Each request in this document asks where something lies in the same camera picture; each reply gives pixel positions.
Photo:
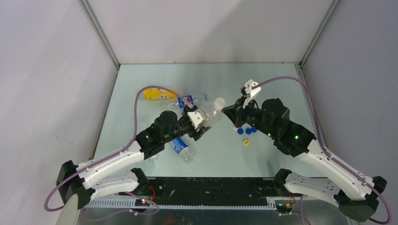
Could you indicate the clear bottle blue label front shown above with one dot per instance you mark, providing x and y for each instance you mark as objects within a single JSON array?
[{"x": 184, "y": 150}]

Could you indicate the clear bottle without label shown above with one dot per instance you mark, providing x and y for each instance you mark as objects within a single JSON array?
[{"x": 212, "y": 115}]

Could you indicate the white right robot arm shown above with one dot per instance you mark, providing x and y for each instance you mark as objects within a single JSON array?
[{"x": 353, "y": 193}]

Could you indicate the white bottle cap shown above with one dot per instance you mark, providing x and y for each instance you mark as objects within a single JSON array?
[{"x": 219, "y": 103}]

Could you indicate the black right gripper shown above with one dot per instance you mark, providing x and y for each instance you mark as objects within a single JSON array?
[{"x": 235, "y": 111}]

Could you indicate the yellow label bottle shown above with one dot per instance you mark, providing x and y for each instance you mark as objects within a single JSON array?
[{"x": 158, "y": 94}]

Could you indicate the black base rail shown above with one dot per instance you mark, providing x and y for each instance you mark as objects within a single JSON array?
[{"x": 219, "y": 191}]

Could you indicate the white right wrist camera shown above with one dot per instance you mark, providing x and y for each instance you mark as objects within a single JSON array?
[{"x": 250, "y": 91}]

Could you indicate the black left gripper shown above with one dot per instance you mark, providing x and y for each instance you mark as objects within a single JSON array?
[{"x": 196, "y": 135}]

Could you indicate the clear Pepsi label bottle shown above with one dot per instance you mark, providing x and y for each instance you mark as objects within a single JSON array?
[{"x": 194, "y": 99}]

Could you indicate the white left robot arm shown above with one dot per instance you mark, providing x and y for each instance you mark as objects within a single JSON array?
[{"x": 95, "y": 178}]

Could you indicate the aluminium corner post right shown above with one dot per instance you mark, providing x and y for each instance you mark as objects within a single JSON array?
[{"x": 321, "y": 28}]

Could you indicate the aluminium corner post left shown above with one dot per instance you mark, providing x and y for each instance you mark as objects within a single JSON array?
[{"x": 92, "y": 18}]

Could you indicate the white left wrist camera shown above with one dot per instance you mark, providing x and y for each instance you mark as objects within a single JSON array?
[{"x": 197, "y": 118}]

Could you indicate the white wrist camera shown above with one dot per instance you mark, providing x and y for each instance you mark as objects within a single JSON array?
[
  {"x": 250, "y": 91},
  {"x": 197, "y": 118}
]

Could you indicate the aluminium corner post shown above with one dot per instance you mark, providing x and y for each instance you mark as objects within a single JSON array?
[
  {"x": 321, "y": 28},
  {"x": 92, "y": 18}
]

